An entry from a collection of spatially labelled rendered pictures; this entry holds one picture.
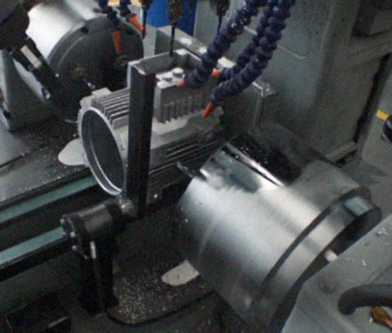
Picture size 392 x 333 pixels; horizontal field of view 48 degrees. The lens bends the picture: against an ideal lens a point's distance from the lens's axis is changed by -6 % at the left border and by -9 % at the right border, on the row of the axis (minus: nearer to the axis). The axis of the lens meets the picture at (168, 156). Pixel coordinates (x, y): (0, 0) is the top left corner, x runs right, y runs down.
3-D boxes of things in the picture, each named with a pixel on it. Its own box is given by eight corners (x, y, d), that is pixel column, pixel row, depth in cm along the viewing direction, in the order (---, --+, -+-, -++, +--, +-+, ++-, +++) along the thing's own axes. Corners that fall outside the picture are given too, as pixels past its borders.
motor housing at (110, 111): (160, 133, 102) (167, 55, 90) (218, 186, 91) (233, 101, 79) (77, 164, 92) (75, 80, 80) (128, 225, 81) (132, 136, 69)
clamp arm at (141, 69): (139, 205, 75) (147, 59, 59) (149, 216, 73) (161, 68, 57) (120, 212, 73) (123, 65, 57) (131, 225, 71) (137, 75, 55)
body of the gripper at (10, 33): (26, 5, 58) (59, 51, 66) (4, -12, 63) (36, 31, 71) (-17, 42, 57) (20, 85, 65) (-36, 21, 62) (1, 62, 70)
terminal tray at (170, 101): (179, 81, 90) (182, 48, 86) (215, 107, 84) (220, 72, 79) (125, 96, 84) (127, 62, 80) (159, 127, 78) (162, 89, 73)
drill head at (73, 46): (79, 52, 130) (78, -32, 115) (152, 114, 109) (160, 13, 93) (-4, 75, 118) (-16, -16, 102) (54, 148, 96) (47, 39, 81)
